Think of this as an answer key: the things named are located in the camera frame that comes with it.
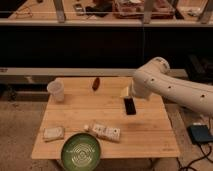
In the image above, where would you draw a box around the tray with items on shelf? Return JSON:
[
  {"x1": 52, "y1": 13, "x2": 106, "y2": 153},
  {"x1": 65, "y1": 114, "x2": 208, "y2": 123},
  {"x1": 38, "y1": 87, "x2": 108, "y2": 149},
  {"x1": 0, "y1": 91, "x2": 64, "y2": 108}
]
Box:
[{"x1": 113, "y1": 0, "x2": 175, "y2": 19}]

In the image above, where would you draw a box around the black cable on floor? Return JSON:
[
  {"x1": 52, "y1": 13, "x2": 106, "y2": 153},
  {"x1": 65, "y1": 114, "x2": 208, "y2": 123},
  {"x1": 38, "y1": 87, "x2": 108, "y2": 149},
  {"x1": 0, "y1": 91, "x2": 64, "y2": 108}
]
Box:
[{"x1": 175, "y1": 116, "x2": 213, "y2": 171}]

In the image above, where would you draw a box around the black rectangular device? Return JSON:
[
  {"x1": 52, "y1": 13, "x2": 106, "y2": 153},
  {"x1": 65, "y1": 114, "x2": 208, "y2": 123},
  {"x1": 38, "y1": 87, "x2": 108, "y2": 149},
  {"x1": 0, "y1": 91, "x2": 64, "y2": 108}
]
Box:
[{"x1": 124, "y1": 98, "x2": 136, "y2": 115}]

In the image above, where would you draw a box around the blue foot pedal box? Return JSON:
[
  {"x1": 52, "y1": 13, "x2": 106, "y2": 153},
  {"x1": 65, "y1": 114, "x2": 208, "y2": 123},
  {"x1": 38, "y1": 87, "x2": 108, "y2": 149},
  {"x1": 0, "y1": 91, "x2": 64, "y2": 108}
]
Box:
[{"x1": 187, "y1": 125, "x2": 213, "y2": 144}]

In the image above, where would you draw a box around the translucent plastic cup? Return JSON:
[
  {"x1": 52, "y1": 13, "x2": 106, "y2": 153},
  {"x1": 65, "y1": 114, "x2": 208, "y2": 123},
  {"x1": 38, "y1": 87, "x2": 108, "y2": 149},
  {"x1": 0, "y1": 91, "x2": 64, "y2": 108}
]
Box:
[{"x1": 47, "y1": 81, "x2": 64, "y2": 102}]

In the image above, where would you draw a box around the dark device on shelf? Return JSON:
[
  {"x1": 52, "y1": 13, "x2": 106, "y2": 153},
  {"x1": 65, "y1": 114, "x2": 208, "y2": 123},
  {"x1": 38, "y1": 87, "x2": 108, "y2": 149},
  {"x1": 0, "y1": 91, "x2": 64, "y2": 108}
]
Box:
[{"x1": 73, "y1": 3, "x2": 85, "y2": 16}]

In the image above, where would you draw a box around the brown elongated object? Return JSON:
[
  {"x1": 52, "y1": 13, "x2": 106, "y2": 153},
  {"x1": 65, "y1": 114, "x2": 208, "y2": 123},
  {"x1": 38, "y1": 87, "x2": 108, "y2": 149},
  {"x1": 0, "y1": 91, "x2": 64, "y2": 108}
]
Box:
[{"x1": 92, "y1": 77, "x2": 100, "y2": 91}]

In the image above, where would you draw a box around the wooden table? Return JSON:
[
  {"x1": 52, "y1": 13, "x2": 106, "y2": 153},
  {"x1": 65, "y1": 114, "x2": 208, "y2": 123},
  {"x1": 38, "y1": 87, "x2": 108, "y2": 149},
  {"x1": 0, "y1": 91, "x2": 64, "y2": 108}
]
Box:
[{"x1": 40, "y1": 77, "x2": 180, "y2": 159}]

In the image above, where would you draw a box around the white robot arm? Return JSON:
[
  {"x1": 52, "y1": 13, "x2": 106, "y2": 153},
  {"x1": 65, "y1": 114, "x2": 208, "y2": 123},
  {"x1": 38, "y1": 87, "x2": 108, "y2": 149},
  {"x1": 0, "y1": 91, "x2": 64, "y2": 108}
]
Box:
[{"x1": 121, "y1": 57, "x2": 213, "y2": 118}]

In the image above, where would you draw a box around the green round bowl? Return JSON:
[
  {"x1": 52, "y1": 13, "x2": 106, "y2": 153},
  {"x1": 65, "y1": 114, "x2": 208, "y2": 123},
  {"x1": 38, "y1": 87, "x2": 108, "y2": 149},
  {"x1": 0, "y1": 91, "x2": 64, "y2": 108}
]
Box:
[{"x1": 61, "y1": 133, "x2": 101, "y2": 171}]

